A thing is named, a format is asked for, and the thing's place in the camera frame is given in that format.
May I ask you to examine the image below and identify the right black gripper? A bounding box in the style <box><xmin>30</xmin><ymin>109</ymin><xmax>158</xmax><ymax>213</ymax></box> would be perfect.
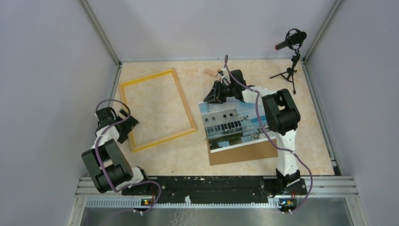
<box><xmin>203</xmin><ymin>81</ymin><xmax>236</xmax><ymax>105</ymax></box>

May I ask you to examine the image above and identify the building photo print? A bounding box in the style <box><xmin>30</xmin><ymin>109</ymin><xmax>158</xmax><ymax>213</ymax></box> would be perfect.
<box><xmin>199</xmin><ymin>97</ymin><xmax>275</xmax><ymax>153</ymax></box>

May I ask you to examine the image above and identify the brown cardboard backing board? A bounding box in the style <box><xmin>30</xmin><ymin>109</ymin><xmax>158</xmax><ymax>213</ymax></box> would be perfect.
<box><xmin>208</xmin><ymin>140</ymin><xmax>278</xmax><ymax>166</ymax></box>

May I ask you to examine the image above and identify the black microphone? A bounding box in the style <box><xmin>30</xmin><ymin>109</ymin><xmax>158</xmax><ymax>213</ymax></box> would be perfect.
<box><xmin>275</xmin><ymin>28</ymin><xmax>307</xmax><ymax>50</ymax></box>

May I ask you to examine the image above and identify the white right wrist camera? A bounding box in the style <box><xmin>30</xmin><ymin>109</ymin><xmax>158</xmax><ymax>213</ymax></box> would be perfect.
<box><xmin>217</xmin><ymin>69</ymin><xmax>229</xmax><ymax>85</ymax></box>

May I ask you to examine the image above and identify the black tripod microphone stand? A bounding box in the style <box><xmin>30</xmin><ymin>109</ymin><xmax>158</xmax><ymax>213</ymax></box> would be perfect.
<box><xmin>270</xmin><ymin>48</ymin><xmax>301</xmax><ymax>95</ymax></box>

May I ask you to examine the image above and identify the yellow wooden picture frame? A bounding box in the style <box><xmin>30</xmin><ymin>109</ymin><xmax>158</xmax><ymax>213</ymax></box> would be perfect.
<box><xmin>119</xmin><ymin>68</ymin><xmax>197</xmax><ymax>152</ymax></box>

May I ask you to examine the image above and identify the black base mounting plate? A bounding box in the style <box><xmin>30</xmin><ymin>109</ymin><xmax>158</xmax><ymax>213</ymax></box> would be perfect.
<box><xmin>121</xmin><ymin>176</ymin><xmax>307</xmax><ymax>204</ymax></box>

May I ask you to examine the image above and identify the aluminium rail front frame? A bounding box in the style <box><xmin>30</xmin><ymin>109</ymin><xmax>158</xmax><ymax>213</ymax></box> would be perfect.
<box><xmin>67</xmin><ymin>176</ymin><xmax>369</xmax><ymax>226</ymax></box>

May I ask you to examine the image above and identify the light wooden block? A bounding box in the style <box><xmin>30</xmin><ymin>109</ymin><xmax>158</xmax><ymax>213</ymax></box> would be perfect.
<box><xmin>204</xmin><ymin>69</ymin><xmax>218</xmax><ymax>77</ymax></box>

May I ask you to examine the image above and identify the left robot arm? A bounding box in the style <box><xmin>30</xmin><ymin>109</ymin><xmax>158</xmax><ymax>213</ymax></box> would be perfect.
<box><xmin>81</xmin><ymin>107</ymin><xmax>151</xmax><ymax>195</ymax></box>

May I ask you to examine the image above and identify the white toothed cable duct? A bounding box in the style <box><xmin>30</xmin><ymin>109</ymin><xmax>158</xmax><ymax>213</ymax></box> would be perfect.
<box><xmin>85</xmin><ymin>196</ymin><xmax>281</xmax><ymax>209</ymax></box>

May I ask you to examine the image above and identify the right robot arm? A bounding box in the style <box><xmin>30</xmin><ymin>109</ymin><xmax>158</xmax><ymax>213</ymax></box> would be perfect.
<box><xmin>203</xmin><ymin>70</ymin><xmax>302</xmax><ymax>194</ymax></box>

